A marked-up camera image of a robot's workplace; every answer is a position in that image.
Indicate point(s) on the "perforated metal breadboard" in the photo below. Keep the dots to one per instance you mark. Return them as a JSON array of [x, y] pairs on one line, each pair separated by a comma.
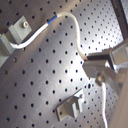
[[35, 80]]

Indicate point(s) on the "grey cable clip upper left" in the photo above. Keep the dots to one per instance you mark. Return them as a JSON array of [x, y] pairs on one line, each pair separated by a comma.
[[20, 30]]

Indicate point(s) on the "grey cable clip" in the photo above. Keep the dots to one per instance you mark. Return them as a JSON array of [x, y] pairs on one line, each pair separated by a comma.
[[72, 106], [20, 30]]

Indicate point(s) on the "grey cable clip left edge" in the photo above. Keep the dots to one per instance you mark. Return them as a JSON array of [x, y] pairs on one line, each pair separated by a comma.
[[5, 47]]

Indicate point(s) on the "grey cable clip bottom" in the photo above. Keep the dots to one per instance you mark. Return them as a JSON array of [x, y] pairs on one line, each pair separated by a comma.
[[72, 106]]

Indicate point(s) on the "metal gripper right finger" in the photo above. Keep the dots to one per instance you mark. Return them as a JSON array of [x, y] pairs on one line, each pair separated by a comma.
[[115, 56]]

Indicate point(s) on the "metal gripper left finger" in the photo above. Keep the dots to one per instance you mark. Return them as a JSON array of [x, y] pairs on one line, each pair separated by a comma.
[[103, 73]]

